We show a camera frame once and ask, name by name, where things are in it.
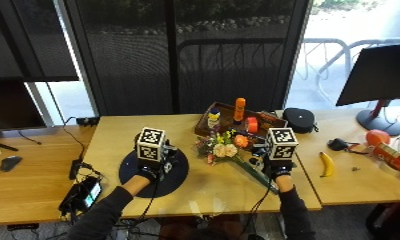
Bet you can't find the black zip case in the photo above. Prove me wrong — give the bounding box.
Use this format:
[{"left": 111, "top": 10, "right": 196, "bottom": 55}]
[{"left": 282, "top": 107, "right": 320, "bottom": 135}]

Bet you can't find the white marker cube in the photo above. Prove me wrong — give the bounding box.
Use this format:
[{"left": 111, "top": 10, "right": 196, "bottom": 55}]
[
  {"left": 266, "top": 127, "right": 300, "bottom": 161},
  {"left": 136, "top": 126, "right": 168, "bottom": 163}
]

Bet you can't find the orange bottle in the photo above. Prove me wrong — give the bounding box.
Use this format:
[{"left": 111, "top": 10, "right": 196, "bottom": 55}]
[{"left": 232, "top": 97, "right": 247, "bottom": 123}]

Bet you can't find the person's right hand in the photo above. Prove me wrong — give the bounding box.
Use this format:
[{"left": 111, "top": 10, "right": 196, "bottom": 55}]
[{"left": 250, "top": 146, "right": 296, "bottom": 181}]

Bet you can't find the orange ball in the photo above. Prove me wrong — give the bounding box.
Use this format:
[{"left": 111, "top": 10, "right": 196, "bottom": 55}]
[{"left": 365, "top": 129, "right": 392, "bottom": 147}]

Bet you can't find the person's left hand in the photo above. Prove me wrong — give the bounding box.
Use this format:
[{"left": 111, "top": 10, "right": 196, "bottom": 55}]
[{"left": 134, "top": 132, "right": 179, "bottom": 183}]

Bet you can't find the yellow banana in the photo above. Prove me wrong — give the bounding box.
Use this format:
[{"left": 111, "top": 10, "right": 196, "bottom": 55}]
[{"left": 319, "top": 151, "right": 336, "bottom": 178}]

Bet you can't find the round dark blue mat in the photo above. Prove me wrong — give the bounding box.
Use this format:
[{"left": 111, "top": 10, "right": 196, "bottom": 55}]
[{"left": 119, "top": 148, "right": 191, "bottom": 199}]

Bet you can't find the smartphone with lit screen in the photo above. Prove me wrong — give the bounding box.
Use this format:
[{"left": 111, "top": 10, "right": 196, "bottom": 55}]
[{"left": 58, "top": 175, "right": 105, "bottom": 214}]

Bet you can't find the small black pouch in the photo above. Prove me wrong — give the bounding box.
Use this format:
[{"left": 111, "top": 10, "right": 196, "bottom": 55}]
[{"left": 327, "top": 137, "right": 351, "bottom": 152}]

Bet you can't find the black cable clamp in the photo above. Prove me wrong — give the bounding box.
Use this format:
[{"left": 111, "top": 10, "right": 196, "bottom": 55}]
[{"left": 75, "top": 116, "right": 102, "bottom": 127}]

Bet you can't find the black computer mouse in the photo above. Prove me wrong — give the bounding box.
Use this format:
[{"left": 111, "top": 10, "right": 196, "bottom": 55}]
[{"left": 0, "top": 155, "right": 23, "bottom": 173}]

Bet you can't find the the person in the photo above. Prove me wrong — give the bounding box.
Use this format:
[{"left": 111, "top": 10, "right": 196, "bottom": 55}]
[{"left": 66, "top": 174, "right": 318, "bottom": 240}]

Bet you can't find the red cylindrical can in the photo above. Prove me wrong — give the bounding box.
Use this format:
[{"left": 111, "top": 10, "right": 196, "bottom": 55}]
[{"left": 372, "top": 142, "right": 400, "bottom": 178}]

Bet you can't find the flower bouquet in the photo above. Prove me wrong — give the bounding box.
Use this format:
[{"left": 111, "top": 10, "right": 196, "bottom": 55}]
[{"left": 195, "top": 129, "right": 280, "bottom": 195}]

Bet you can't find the brown wooden tray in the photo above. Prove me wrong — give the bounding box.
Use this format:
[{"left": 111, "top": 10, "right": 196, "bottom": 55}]
[{"left": 194, "top": 101, "right": 288, "bottom": 143}]

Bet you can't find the white and yellow bottle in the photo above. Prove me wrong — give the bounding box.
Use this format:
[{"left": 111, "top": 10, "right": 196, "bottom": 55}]
[{"left": 207, "top": 107, "right": 222, "bottom": 131}]

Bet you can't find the orange tape roll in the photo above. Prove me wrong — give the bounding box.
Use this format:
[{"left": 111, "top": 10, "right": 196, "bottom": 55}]
[{"left": 246, "top": 116, "right": 260, "bottom": 134}]

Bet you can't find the black computer monitor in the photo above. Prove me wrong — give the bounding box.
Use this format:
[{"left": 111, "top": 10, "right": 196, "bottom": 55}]
[
  {"left": 335, "top": 43, "right": 400, "bottom": 137},
  {"left": 0, "top": 77, "right": 49, "bottom": 152}
]

